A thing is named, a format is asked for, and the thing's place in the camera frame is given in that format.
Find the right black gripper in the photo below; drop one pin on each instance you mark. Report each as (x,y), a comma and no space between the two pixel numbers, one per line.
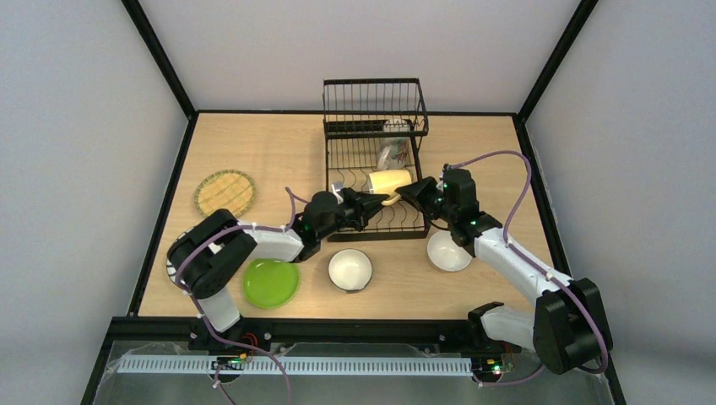
(431,194)

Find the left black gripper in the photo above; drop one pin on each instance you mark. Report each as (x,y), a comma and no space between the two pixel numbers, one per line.
(351,210)

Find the yellow ceramic mug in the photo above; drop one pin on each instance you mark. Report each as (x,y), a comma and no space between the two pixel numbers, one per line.
(387,182)

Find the black wire dish rack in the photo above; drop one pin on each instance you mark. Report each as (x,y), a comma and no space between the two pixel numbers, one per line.
(354,111)

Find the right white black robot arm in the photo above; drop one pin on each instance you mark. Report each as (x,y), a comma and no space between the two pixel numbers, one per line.
(567,327)

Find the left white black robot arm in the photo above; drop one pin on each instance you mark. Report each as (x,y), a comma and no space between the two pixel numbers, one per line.
(204,259)

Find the plain white bowl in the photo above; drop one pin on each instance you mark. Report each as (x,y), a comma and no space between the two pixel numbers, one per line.
(445,254)

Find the black rimmed white bowl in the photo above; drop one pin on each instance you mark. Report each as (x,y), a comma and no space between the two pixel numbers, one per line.
(350,270)

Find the green plastic plate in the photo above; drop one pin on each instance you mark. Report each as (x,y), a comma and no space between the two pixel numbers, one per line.
(270,283)

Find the woven bamboo plate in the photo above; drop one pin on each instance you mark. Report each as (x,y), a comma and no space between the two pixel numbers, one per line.
(231,189)

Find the blue striped white plate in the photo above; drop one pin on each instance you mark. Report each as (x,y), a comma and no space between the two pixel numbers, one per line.
(170,267)

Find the white slotted cable duct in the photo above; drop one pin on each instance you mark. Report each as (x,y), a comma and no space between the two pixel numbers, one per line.
(205,365)

